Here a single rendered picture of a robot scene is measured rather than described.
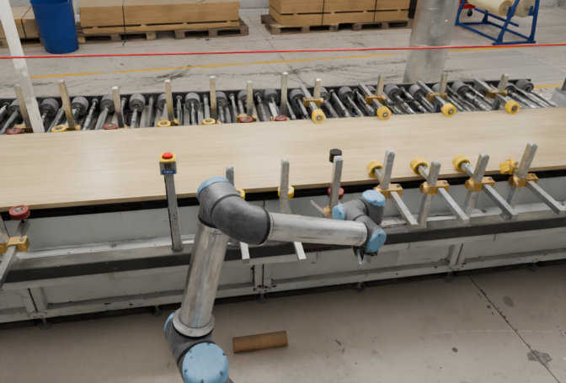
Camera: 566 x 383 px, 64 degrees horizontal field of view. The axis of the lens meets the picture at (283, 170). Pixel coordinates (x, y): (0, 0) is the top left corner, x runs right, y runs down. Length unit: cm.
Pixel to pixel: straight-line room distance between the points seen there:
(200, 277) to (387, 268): 171
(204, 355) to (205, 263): 33
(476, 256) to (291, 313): 128
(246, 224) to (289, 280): 158
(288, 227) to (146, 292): 159
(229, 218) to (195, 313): 46
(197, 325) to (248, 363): 104
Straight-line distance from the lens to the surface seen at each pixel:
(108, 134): 294
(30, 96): 304
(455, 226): 262
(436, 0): 577
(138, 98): 350
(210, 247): 148
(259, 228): 133
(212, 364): 166
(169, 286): 282
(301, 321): 288
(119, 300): 287
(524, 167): 262
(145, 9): 768
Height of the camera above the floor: 223
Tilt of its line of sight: 33 degrees down
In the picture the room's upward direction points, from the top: 2 degrees clockwise
